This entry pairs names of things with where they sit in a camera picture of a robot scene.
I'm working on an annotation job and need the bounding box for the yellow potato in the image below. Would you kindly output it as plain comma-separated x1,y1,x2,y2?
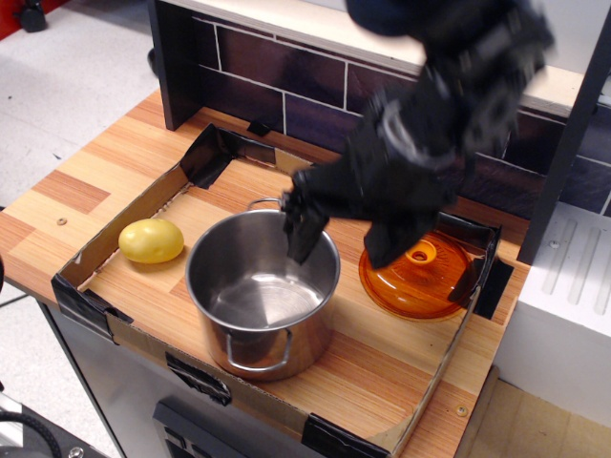
118,219,184,264

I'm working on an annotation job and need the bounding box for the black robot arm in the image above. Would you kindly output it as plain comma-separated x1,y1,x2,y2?
282,1,554,268

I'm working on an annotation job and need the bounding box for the orange transparent pot lid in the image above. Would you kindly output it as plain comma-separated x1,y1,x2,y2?
359,231,477,320

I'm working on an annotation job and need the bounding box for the white sink drainboard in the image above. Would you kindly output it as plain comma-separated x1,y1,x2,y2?
495,203,610,425

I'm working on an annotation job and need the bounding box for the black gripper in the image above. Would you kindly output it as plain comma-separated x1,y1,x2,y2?
281,90,471,269

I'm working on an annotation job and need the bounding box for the cardboard fence with black tape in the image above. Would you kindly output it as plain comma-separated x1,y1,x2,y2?
52,125,513,457

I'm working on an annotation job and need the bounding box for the black wheel on floor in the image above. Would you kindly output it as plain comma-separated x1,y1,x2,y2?
13,0,47,33

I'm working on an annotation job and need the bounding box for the stainless steel pot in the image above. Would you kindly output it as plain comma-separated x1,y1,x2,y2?
185,199,340,381

